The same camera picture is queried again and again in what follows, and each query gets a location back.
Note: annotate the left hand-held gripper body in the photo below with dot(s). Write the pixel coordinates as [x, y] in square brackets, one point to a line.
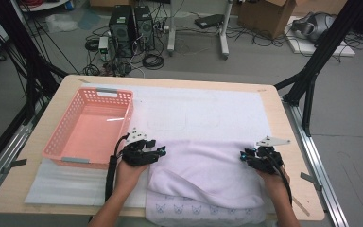
[137, 154]

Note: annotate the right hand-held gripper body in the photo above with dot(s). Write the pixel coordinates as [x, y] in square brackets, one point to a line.
[267, 160]

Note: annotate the lilac cat print towel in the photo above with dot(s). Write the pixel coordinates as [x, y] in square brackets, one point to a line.
[201, 173]

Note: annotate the person's right hand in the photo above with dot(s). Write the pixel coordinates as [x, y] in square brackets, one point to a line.
[277, 186]

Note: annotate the person's left hand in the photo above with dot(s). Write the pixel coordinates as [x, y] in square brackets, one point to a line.
[127, 179]

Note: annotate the white grid foam mat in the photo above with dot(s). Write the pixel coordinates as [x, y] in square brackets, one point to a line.
[186, 110]

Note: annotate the pink plastic basket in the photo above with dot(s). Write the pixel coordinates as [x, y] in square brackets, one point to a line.
[91, 138]

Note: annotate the strip of beige tape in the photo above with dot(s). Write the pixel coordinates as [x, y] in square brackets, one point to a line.
[302, 208]

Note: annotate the grey foam sheet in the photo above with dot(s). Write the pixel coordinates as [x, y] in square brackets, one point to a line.
[66, 186]

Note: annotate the small white box device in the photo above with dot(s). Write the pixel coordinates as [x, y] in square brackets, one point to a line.
[103, 44]

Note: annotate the white desk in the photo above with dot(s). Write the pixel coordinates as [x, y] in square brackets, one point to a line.
[171, 31]

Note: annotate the slim black computer tower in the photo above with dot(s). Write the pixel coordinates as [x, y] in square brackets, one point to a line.
[145, 28]

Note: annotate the large black computer tower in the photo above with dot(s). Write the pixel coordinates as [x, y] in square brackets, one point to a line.
[122, 31]

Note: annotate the white foam board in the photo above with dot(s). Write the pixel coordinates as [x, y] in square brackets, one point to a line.
[302, 47]

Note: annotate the open cardboard box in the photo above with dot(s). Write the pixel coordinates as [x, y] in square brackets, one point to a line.
[264, 19]

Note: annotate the flat black device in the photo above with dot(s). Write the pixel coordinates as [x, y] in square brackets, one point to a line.
[209, 21]

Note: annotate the grey headset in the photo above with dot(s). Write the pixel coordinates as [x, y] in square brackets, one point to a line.
[315, 26]

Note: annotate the clear plastic bag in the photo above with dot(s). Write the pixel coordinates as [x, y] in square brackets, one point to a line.
[61, 22]

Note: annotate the grey metal bracket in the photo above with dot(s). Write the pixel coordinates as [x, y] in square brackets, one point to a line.
[310, 180]
[14, 164]

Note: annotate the aluminium rail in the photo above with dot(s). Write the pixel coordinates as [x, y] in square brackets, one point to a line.
[6, 151]
[318, 164]

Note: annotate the black metal frame post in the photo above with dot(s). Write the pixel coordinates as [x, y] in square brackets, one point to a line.
[22, 47]
[324, 47]

